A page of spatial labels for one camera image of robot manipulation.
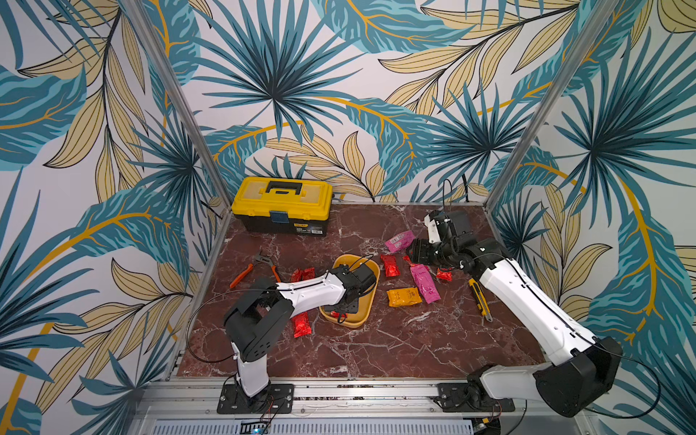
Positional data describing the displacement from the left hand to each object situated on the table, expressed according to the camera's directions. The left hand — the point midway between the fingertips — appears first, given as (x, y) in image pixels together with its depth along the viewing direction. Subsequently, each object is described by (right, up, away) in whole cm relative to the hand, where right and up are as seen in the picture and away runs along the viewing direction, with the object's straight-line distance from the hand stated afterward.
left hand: (342, 308), depth 89 cm
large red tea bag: (+17, +13, +9) cm, 23 cm away
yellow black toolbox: (-21, +34, +7) cm, 41 cm away
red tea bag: (-15, +10, +4) cm, 19 cm away
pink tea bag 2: (+28, +7, +4) cm, 29 cm away
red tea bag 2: (-13, -4, -5) cm, 14 cm away
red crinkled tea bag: (+36, +10, +7) cm, 38 cm away
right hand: (+21, +20, -10) cm, 31 cm away
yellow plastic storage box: (+4, -2, -7) cm, 8 cm away
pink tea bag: (+22, +21, +14) cm, 33 cm away
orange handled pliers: (-31, +15, +12) cm, 37 cm away
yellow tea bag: (+21, +3, +1) cm, 21 cm away
